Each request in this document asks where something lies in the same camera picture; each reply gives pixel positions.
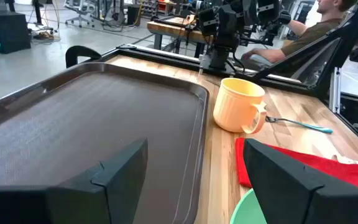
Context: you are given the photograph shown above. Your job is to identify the white napkin tag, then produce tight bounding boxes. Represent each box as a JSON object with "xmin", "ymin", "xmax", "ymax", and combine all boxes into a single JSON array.
[{"xmin": 331, "ymin": 154, "xmax": 358, "ymax": 165}]

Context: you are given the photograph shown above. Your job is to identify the black table clamp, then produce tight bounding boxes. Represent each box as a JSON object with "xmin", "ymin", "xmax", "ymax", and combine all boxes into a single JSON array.
[{"xmin": 65, "ymin": 45, "xmax": 103, "ymax": 68}]

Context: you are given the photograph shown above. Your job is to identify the red cloth napkin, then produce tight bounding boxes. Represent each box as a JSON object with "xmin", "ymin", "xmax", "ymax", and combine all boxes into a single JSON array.
[{"xmin": 235, "ymin": 138, "xmax": 358, "ymax": 194}]

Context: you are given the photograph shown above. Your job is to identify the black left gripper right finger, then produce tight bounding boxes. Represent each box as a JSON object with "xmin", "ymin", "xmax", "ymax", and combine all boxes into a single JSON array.
[{"xmin": 243, "ymin": 138, "xmax": 358, "ymax": 224}]

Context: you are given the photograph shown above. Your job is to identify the brown plastic tray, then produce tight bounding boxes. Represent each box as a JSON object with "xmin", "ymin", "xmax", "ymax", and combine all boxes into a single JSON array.
[{"xmin": 0, "ymin": 62, "xmax": 210, "ymax": 224}]

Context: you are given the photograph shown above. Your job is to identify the wooden workbench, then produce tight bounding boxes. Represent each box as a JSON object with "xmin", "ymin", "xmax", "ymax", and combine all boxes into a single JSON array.
[{"xmin": 147, "ymin": 14, "xmax": 214, "ymax": 59}]

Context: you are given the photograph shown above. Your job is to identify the fork with teal handle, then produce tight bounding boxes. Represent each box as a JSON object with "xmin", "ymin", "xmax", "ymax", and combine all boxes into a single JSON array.
[{"xmin": 265, "ymin": 115, "xmax": 334, "ymax": 134}]

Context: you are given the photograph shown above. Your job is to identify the person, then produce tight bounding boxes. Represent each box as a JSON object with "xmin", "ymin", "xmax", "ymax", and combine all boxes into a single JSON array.
[{"xmin": 240, "ymin": 0, "xmax": 358, "ymax": 74}]

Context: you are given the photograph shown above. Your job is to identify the office chair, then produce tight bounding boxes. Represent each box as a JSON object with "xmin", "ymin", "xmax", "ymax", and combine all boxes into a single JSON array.
[{"xmin": 63, "ymin": 0, "xmax": 96, "ymax": 29}]

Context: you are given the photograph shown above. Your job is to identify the black computer tower green lights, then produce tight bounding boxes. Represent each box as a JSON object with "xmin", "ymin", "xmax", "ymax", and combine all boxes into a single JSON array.
[{"xmin": 0, "ymin": 11, "xmax": 32, "ymax": 55}]

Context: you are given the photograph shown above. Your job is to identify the silver aluminium bracket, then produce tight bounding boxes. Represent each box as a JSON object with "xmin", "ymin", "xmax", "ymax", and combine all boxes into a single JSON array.
[{"xmin": 329, "ymin": 67, "xmax": 343, "ymax": 114}]

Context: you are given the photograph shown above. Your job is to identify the green plate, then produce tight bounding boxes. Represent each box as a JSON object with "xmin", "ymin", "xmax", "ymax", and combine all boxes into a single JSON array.
[{"xmin": 230, "ymin": 188, "xmax": 267, "ymax": 224}]

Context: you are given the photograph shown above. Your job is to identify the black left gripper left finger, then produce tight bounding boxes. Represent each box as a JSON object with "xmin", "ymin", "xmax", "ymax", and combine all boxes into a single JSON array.
[{"xmin": 0, "ymin": 138, "xmax": 149, "ymax": 224}]

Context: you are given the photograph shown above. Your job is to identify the pale orange plastic mug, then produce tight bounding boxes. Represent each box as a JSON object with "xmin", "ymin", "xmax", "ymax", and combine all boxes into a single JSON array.
[{"xmin": 213, "ymin": 77, "xmax": 267, "ymax": 135}]

